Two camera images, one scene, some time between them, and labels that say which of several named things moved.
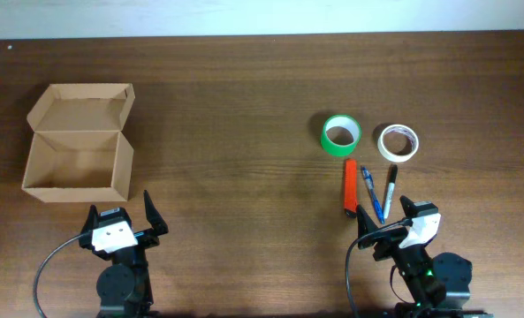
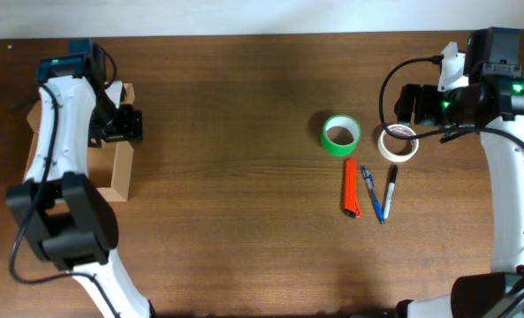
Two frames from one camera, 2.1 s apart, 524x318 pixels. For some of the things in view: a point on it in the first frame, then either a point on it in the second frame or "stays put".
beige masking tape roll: [387, 154] stays put
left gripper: [156, 223] -> [130, 126]
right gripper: [389, 244] -> [425, 94]
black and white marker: [392, 180] stays put
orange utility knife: [351, 187] stays put
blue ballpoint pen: [374, 195] stays put
